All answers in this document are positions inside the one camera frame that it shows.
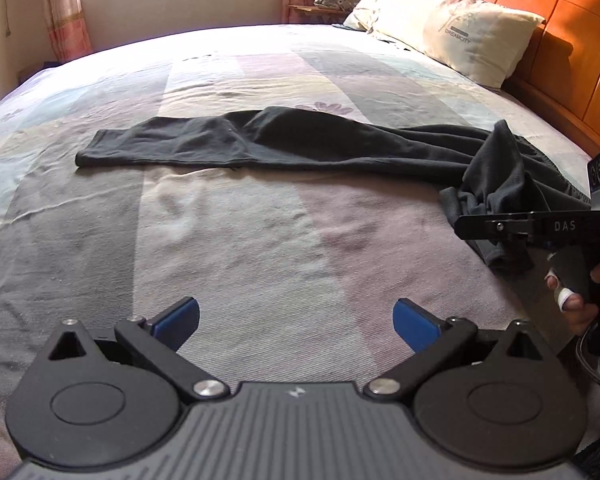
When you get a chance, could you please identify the dark grey trousers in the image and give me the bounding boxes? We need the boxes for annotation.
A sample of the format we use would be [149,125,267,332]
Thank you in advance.
[74,105,594,274]

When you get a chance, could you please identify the person's right hand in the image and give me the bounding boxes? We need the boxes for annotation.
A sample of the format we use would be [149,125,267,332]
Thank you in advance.
[560,263,600,336]

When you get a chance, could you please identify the pastel patchwork bed sheet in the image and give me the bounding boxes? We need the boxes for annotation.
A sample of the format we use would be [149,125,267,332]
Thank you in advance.
[0,25,588,479]

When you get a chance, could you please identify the orange wooden headboard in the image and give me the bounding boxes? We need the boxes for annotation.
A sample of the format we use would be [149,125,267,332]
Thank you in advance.
[486,0,600,156]

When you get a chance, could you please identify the cream printed pillow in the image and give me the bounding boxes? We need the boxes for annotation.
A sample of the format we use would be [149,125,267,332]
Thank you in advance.
[343,0,544,89]

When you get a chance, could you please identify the wooden bedside table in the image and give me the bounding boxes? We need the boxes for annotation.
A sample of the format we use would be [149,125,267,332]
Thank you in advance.
[286,4,349,25]

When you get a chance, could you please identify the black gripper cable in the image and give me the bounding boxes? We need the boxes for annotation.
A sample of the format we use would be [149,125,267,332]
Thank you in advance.
[574,318,600,396]

